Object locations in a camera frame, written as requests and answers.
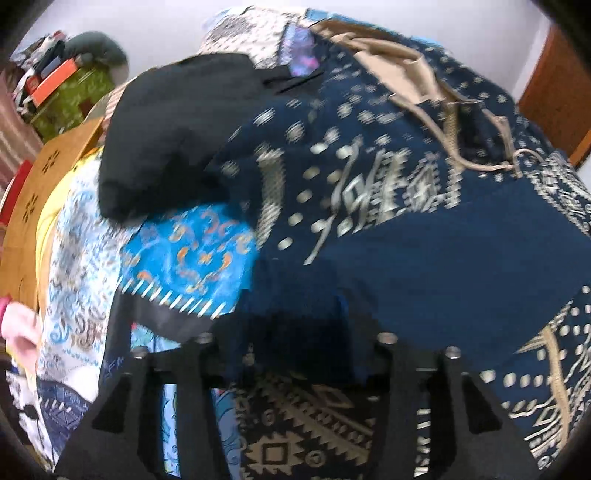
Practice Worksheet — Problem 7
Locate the navy patterned hooded garment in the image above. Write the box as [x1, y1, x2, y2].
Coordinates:
[211, 19, 590, 479]

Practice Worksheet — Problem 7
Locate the black folded garment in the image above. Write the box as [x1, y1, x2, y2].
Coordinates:
[98, 53, 294, 222]

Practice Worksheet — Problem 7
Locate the blue patchwork quilt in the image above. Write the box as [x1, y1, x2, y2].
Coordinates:
[8, 4, 325, 480]

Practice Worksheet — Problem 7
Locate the wooden folding lap desk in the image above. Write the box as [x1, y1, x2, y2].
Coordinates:
[1, 118, 102, 308]

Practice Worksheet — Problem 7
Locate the red white box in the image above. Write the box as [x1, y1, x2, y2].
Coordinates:
[0, 160, 33, 227]

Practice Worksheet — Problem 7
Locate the orange box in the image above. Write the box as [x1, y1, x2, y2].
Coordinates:
[31, 59, 78, 107]

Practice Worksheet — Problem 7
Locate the brown wooden wardrobe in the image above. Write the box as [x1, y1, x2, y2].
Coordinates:
[519, 25, 591, 168]

